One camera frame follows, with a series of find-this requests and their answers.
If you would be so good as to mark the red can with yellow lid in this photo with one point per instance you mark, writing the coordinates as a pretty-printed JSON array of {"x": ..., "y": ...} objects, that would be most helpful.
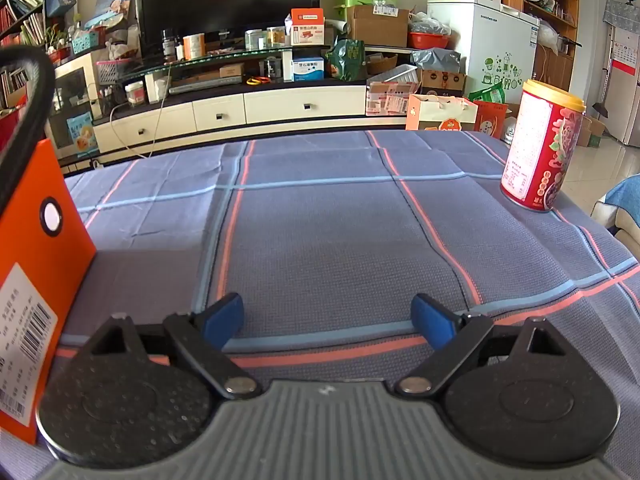
[{"x": 540, "y": 155}]

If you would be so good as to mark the white chest freezer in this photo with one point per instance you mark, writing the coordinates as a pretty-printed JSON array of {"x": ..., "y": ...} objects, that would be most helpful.
[{"x": 480, "y": 50}]

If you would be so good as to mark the wooden shelf cabinet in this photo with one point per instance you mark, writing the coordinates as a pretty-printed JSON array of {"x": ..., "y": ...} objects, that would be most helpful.
[{"x": 550, "y": 20}]

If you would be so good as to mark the white and black television stand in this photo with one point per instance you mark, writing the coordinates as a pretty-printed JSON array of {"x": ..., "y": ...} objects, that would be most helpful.
[{"x": 280, "y": 107}]

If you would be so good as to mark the pink plastic basket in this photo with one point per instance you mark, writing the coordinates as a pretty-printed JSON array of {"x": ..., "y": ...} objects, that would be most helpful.
[{"x": 112, "y": 71}]

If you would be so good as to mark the grey refrigerator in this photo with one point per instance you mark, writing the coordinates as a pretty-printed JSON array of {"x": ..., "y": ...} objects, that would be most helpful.
[{"x": 625, "y": 105}]

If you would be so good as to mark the orange paper gift bag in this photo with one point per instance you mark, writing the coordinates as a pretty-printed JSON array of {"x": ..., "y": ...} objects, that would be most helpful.
[{"x": 440, "y": 115}]

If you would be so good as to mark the bookshelf with books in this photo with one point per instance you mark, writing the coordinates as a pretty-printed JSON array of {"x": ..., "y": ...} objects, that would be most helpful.
[{"x": 22, "y": 5}]

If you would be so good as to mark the orange and white tin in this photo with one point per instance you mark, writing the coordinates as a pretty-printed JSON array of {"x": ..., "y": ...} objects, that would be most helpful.
[{"x": 194, "y": 47}]

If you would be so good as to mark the green plastic bag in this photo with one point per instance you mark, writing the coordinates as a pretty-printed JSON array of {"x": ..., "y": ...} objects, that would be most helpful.
[{"x": 345, "y": 60}]

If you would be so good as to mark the black flat television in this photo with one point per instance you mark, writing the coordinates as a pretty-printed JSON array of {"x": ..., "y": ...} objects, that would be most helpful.
[{"x": 225, "y": 0}]

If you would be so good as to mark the orange cardboard box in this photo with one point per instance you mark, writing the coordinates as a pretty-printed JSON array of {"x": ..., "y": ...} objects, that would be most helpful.
[{"x": 35, "y": 270}]

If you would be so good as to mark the red plastic basin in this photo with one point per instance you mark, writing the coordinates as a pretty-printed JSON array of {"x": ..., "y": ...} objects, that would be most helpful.
[{"x": 427, "y": 41}]

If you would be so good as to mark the blue plastic basket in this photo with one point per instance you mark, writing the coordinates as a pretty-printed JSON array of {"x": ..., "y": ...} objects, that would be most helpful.
[{"x": 85, "y": 42}]

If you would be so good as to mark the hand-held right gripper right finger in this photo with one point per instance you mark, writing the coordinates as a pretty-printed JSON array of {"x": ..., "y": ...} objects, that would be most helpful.
[{"x": 432, "y": 321}]

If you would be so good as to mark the white plastic jar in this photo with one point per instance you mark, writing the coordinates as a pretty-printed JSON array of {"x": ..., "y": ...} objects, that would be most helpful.
[{"x": 135, "y": 94}]

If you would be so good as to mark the blue cloth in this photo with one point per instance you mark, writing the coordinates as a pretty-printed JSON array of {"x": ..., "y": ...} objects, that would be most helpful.
[{"x": 622, "y": 195}]

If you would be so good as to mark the small floor cardboard box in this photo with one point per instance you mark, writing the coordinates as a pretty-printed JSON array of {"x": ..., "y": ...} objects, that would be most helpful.
[{"x": 592, "y": 132}]

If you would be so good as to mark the red paper gift bag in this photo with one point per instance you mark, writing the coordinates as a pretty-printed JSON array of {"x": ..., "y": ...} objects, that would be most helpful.
[{"x": 490, "y": 120}]

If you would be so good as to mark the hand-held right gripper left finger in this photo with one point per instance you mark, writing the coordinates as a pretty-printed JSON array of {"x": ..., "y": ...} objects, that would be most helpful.
[{"x": 225, "y": 317}]

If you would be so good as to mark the blue snack packet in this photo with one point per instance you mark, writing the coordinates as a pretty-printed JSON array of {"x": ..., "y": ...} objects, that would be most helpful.
[{"x": 82, "y": 135}]

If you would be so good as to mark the brown cardboard box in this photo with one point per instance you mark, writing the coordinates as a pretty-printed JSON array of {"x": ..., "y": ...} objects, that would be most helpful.
[{"x": 377, "y": 27}]

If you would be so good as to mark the wall calendar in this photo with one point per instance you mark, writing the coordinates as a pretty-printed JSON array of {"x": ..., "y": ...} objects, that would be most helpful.
[{"x": 625, "y": 52}]

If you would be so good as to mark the orange and white carton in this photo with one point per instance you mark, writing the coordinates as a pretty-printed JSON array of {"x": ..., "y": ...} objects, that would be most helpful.
[{"x": 307, "y": 27}]

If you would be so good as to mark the blue and white carton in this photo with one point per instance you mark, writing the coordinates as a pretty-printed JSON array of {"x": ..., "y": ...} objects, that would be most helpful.
[{"x": 307, "y": 70}]

